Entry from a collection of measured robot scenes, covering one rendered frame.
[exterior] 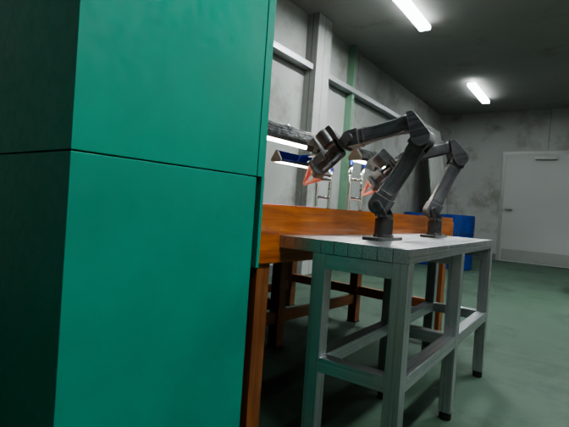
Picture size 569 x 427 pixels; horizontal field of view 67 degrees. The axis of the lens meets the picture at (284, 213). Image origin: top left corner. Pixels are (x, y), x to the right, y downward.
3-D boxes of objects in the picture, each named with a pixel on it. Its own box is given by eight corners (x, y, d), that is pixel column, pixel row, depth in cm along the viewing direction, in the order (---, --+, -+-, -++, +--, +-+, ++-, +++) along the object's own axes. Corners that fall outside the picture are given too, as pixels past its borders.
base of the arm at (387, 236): (362, 215, 143) (382, 217, 139) (385, 216, 160) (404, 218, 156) (361, 239, 144) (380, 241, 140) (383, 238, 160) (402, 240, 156)
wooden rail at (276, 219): (450, 247, 268) (453, 218, 268) (248, 265, 127) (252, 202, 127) (431, 245, 276) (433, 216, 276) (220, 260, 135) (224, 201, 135)
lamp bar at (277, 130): (324, 150, 206) (325, 135, 206) (229, 125, 157) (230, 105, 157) (311, 151, 211) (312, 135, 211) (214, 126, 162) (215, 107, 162)
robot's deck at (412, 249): (492, 247, 212) (493, 240, 212) (408, 265, 114) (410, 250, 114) (331, 231, 264) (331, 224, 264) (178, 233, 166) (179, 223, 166)
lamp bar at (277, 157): (334, 171, 316) (334, 162, 316) (280, 161, 268) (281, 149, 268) (325, 171, 321) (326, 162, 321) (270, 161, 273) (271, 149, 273)
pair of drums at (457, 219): (467, 271, 636) (472, 214, 635) (391, 261, 702) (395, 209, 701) (477, 268, 693) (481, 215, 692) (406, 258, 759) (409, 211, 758)
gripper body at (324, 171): (306, 163, 161) (319, 149, 158) (321, 166, 169) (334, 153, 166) (313, 176, 159) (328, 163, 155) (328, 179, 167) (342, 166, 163)
